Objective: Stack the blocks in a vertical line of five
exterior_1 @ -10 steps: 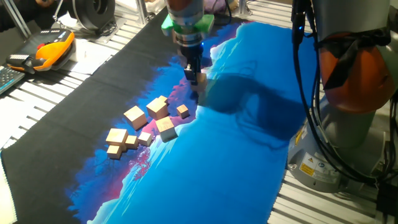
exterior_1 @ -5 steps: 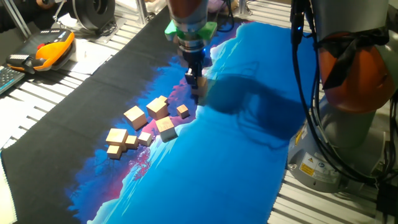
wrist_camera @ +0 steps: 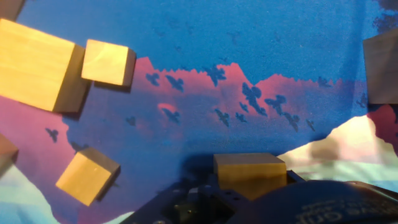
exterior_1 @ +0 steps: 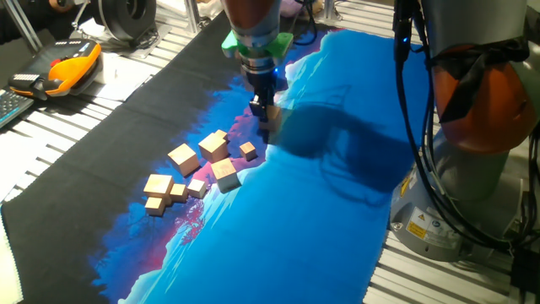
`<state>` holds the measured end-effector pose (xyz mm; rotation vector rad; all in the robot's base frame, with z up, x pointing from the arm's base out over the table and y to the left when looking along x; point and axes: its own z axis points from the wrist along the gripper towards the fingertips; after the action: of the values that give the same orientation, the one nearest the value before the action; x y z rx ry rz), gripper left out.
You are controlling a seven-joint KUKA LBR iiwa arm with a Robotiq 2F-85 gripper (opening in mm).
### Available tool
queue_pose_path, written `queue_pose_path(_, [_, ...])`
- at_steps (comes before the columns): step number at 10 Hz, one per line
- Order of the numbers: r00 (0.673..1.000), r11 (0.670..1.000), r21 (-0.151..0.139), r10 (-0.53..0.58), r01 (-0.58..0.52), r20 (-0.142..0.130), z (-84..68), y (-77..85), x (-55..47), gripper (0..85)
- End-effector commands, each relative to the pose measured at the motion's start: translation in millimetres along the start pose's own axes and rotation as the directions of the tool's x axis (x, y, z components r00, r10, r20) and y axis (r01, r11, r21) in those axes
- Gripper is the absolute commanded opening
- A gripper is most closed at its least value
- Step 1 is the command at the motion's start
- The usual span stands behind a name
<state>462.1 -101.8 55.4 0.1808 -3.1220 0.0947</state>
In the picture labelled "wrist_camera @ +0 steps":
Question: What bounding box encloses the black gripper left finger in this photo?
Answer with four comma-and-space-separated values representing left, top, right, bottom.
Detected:
123, 179, 249, 224

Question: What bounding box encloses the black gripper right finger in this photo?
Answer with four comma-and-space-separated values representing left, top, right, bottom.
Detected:
285, 170, 307, 184

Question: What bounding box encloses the small wooden cube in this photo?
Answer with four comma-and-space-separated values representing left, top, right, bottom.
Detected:
55, 146, 121, 207
81, 39, 137, 88

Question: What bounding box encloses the blue landscape printed cloth mat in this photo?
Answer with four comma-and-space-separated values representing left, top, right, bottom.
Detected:
0, 0, 398, 224

